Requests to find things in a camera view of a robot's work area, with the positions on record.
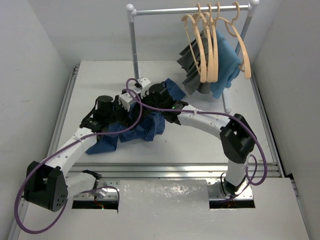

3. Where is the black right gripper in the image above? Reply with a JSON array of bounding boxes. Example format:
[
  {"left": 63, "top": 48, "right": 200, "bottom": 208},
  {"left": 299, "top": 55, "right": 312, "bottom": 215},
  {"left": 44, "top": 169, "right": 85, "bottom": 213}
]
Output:
[{"left": 134, "top": 89, "right": 164, "bottom": 117}]

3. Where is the blue plaid shirt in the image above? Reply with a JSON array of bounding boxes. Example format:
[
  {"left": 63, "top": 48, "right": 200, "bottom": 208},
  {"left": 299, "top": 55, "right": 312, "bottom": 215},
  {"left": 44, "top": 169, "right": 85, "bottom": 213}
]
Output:
[{"left": 85, "top": 78, "right": 186, "bottom": 155}]

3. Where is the beige hanger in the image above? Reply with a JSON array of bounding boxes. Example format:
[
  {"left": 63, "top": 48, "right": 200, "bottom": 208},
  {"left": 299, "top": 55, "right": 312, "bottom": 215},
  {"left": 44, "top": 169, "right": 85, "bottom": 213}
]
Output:
[
  {"left": 208, "top": 2, "right": 220, "bottom": 83},
  {"left": 181, "top": 2, "right": 210, "bottom": 84},
  {"left": 200, "top": 3, "right": 214, "bottom": 83},
  {"left": 218, "top": 1, "right": 252, "bottom": 79}
]

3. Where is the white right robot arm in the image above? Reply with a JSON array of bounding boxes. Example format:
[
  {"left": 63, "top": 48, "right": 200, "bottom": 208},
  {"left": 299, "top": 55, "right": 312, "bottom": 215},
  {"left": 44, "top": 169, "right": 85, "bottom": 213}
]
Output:
[{"left": 140, "top": 83, "right": 255, "bottom": 197}]

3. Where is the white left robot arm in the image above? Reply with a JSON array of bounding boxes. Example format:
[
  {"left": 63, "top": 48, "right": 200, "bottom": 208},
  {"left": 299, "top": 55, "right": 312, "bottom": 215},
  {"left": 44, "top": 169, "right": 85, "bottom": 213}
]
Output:
[{"left": 23, "top": 93, "right": 134, "bottom": 212}]

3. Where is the grey hanging garment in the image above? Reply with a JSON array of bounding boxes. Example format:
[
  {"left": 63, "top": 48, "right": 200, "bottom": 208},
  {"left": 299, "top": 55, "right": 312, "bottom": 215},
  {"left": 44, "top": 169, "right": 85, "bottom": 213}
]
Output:
[{"left": 177, "top": 30, "right": 210, "bottom": 95}]

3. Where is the light blue hanging garment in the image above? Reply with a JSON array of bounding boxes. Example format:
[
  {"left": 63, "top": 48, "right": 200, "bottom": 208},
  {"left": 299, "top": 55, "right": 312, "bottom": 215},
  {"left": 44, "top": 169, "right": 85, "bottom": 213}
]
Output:
[{"left": 210, "top": 30, "right": 242, "bottom": 99}]

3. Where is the metal clothes rack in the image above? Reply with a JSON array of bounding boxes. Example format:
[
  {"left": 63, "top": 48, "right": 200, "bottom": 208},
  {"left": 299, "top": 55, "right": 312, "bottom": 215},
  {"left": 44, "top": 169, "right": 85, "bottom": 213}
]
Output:
[{"left": 125, "top": 0, "right": 261, "bottom": 115}]

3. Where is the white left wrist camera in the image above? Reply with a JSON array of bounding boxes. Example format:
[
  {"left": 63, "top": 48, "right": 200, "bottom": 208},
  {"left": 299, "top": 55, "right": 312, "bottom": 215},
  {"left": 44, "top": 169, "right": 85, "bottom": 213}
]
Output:
[{"left": 119, "top": 93, "right": 136, "bottom": 112}]

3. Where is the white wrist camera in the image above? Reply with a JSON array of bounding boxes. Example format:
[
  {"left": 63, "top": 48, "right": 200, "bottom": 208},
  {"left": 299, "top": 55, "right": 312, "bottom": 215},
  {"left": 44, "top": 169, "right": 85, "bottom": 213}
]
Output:
[
  {"left": 119, "top": 93, "right": 136, "bottom": 112},
  {"left": 135, "top": 77, "right": 151, "bottom": 99}
]

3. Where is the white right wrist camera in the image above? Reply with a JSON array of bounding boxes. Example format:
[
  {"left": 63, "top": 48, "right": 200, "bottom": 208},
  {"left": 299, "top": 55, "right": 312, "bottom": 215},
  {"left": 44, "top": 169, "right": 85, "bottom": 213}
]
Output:
[{"left": 135, "top": 77, "right": 151, "bottom": 99}]

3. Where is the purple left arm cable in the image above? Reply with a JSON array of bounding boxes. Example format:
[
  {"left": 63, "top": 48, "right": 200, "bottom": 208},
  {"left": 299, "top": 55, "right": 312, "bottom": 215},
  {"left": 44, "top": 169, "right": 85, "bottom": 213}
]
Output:
[{"left": 13, "top": 92, "right": 145, "bottom": 235}]

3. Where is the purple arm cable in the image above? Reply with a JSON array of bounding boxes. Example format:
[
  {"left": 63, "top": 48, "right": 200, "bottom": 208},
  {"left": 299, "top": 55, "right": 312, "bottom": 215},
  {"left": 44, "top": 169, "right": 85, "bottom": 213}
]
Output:
[
  {"left": 125, "top": 78, "right": 268, "bottom": 201},
  {"left": 13, "top": 92, "right": 145, "bottom": 235}
]

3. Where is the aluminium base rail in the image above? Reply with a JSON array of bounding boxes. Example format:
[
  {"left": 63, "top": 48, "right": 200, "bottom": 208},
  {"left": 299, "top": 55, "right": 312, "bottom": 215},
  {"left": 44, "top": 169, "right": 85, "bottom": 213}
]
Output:
[{"left": 55, "top": 61, "right": 283, "bottom": 185}]

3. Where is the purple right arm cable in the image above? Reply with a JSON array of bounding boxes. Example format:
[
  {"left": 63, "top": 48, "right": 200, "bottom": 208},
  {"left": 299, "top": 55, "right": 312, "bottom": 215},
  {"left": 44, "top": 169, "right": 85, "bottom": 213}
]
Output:
[{"left": 125, "top": 78, "right": 268, "bottom": 201}]

